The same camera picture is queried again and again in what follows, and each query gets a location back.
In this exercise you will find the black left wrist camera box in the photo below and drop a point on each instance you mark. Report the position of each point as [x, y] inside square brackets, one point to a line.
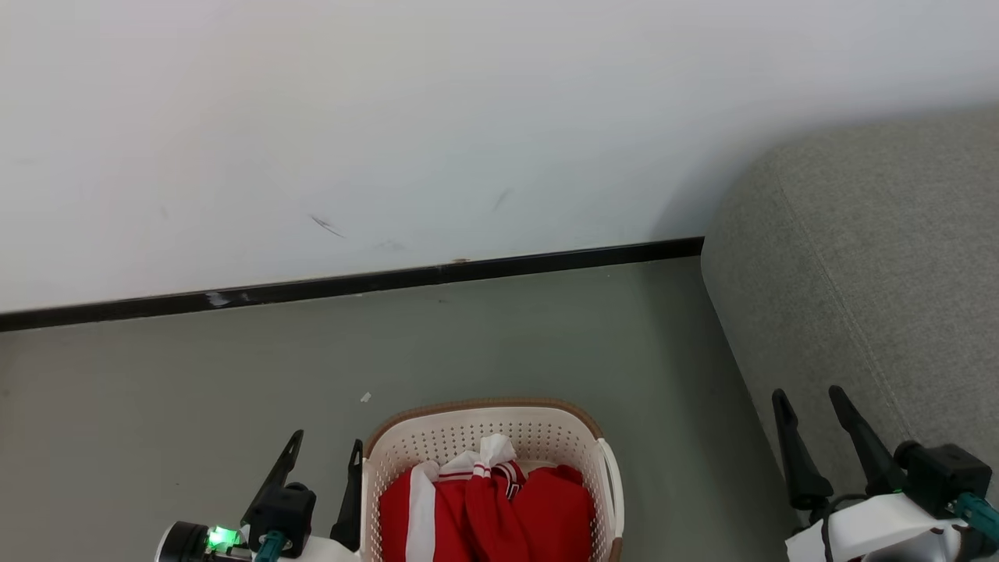
[285, 511]

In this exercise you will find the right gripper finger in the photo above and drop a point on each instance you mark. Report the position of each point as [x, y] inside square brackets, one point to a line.
[800, 468]
[874, 460]

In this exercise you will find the grey fabric sofa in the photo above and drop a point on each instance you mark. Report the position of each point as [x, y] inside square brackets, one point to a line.
[874, 273]

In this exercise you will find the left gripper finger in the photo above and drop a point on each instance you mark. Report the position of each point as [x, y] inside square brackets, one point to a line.
[353, 507]
[285, 468]

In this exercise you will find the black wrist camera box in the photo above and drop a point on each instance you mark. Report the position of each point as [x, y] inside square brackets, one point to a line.
[285, 511]
[940, 476]

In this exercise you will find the cream perforated laundry basket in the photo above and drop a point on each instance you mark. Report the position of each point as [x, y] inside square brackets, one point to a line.
[468, 433]

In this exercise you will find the red garment with striped collar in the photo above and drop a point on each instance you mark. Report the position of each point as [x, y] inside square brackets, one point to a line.
[554, 511]

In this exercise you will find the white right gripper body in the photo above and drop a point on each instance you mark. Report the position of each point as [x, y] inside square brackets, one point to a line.
[882, 527]

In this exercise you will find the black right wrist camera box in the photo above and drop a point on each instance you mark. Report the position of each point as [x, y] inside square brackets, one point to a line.
[940, 476]

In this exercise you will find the black wall baseboard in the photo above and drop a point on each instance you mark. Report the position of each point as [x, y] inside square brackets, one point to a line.
[351, 282]

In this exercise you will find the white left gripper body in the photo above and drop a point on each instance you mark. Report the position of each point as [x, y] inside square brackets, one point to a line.
[183, 545]

